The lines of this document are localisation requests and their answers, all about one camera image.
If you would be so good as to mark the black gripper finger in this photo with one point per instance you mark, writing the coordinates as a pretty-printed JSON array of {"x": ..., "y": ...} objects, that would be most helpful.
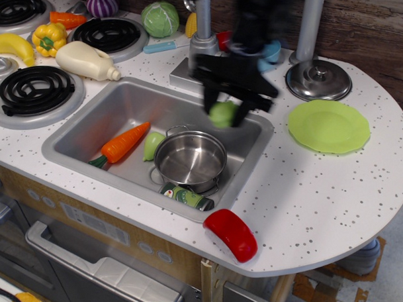
[
  {"x": 211, "y": 93},
  {"x": 242, "y": 111}
]

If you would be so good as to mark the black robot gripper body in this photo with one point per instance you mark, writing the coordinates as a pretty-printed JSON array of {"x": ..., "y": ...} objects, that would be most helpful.
[{"x": 237, "y": 73}]

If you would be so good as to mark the green toy broccoli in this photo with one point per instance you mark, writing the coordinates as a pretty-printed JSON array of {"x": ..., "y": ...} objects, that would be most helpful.
[{"x": 222, "y": 114}]

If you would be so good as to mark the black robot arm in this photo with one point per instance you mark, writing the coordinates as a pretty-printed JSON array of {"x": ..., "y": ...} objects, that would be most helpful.
[{"x": 263, "y": 18}]

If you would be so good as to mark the stainless steel pot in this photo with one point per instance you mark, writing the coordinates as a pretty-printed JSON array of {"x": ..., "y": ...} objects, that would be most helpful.
[{"x": 191, "y": 159}]

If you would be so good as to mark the steel pot lid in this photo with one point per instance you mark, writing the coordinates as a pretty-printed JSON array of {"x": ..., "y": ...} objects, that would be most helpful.
[{"x": 318, "y": 80}]

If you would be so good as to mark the red toy cup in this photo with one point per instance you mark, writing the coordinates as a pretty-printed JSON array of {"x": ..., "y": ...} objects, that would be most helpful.
[{"x": 224, "y": 40}]

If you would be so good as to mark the blue plastic bowl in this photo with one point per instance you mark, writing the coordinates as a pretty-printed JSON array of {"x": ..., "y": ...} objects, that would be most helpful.
[{"x": 269, "y": 57}]

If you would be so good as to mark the silver toy faucet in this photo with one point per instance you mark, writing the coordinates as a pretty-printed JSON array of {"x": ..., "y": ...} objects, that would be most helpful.
[{"x": 204, "y": 42}]

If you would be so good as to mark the yellow toy corn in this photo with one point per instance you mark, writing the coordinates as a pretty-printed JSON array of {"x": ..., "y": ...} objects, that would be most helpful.
[{"x": 191, "y": 25}]

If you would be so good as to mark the light green toy pear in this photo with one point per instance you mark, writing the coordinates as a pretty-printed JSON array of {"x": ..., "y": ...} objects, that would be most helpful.
[{"x": 150, "y": 145}]

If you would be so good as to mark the grey metal sink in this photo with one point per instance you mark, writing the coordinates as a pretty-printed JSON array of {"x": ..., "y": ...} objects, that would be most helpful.
[{"x": 124, "y": 104}]

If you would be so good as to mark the light green plate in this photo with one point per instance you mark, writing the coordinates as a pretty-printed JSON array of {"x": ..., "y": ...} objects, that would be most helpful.
[{"x": 329, "y": 126}]

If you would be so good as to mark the green toy cabbage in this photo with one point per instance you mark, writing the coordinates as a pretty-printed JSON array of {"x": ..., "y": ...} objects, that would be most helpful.
[{"x": 160, "y": 19}]

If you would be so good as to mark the grey support pole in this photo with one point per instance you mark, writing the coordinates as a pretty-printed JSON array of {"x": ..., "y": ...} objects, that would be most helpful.
[{"x": 308, "y": 34}]

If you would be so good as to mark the green toy can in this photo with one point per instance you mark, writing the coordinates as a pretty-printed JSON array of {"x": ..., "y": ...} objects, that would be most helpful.
[{"x": 186, "y": 197}]

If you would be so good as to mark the back right stove burner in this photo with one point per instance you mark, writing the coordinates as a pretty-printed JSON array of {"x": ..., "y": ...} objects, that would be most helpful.
[{"x": 121, "y": 39}]

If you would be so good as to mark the stove burner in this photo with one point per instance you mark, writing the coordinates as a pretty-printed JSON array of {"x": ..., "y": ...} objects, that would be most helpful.
[
  {"x": 35, "y": 97},
  {"x": 23, "y": 16},
  {"x": 121, "y": 39}
]

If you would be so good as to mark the orange toy carrot in sink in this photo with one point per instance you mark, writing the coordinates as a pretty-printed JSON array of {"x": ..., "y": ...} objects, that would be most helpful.
[{"x": 115, "y": 149}]

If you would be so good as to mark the red toy cheese wedge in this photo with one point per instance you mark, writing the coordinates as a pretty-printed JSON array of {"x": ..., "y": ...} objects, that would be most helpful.
[{"x": 227, "y": 230}]

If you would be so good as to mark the purple toy onion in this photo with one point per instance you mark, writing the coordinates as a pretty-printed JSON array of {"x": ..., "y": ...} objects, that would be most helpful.
[{"x": 102, "y": 8}]

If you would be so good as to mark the cream toy bottle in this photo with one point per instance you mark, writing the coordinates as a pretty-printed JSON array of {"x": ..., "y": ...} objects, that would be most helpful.
[{"x": 81, "y": 59}]

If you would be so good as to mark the small orange toy carrot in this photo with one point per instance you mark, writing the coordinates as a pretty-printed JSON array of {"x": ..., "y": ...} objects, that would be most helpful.
[{"x": 69, "y": 20}]

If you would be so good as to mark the front left stove burner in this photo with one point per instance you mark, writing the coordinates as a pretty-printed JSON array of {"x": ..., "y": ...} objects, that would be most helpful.
[{"x": 35, "y": 97}]

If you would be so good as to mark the yellow toy bell pepper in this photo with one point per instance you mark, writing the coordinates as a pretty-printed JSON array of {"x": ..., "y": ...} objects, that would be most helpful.
[{"x": 48, "y": 39}]

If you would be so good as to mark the yellow toy banana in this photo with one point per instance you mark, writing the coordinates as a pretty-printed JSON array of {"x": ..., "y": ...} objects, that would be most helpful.
[{"x": 14, "y": 44}]

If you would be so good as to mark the silver stove knob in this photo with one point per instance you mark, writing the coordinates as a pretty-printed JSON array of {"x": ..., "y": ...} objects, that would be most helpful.
[{"x": 7, "y": 66}]

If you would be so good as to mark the back left stove burner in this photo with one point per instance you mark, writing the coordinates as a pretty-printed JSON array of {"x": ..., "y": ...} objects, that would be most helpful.
[{"x": 23, "y": 16}]

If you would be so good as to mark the blue handled toy knife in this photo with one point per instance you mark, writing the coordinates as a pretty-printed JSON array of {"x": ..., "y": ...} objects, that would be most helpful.
[{"x": 167, "y": 46}]

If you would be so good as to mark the grey oven door handle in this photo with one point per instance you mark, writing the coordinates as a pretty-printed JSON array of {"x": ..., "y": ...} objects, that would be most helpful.
[{"x": 102, "y": 279}]

